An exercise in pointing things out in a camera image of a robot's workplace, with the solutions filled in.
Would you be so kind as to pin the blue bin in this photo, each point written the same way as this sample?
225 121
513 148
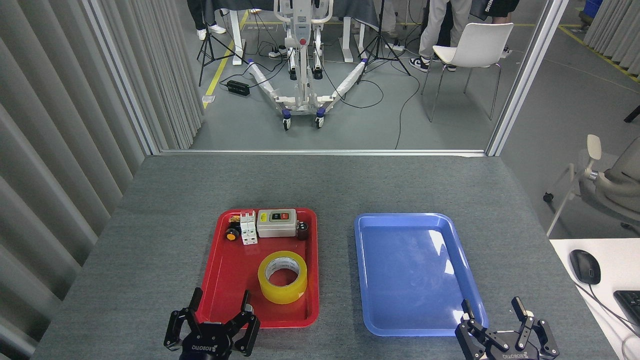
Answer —
594 7

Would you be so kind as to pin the black keyboard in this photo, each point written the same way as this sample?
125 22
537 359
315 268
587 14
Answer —
631 305

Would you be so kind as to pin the small yellow-labelled part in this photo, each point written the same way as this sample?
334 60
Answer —
233 219

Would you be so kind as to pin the black power adapter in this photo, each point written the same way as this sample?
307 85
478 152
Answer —
238 88

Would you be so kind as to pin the white power strip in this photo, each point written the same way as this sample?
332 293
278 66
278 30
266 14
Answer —
277 52

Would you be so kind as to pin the person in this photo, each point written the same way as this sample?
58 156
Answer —
437 25
500 7
197 15

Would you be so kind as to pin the grey push-button switch box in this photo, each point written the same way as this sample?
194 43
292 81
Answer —
277 229

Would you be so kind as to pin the grey pleated curtain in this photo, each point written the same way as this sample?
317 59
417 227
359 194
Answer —
60 125
617 30

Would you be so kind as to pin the black computer mouse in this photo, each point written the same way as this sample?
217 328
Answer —
585 266

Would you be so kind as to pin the white chair with metal legs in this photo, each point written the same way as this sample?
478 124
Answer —
475 45

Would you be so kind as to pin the dark red round button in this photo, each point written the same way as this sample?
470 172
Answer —
302 230

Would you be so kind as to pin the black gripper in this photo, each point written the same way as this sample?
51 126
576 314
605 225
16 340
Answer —
512 350
205 342

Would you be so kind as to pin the yellow tape roll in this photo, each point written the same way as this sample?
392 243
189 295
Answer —
280 292

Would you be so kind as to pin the yellow round push button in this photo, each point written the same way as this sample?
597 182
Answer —
231 236

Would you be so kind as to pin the black tripod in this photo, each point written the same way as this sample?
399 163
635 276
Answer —
206 45
381 40

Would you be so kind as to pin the white circuit breaker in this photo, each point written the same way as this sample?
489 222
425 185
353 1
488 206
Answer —
249 230

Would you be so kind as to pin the blue plastic tray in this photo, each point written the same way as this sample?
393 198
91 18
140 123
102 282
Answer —
410 270

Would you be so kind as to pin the white desk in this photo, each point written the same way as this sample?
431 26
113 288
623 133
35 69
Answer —
615 265

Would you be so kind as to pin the silver metal rail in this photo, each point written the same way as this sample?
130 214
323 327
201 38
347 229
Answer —
320 152

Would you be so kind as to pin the white wheeled stand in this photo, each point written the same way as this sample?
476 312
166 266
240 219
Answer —
301 95

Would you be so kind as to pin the red plastic tray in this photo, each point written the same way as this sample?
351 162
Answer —
232 280

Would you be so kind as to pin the silver metal post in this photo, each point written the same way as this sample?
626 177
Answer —
122 75
527 75

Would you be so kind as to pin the grey office chair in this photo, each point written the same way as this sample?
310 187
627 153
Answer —
620 190

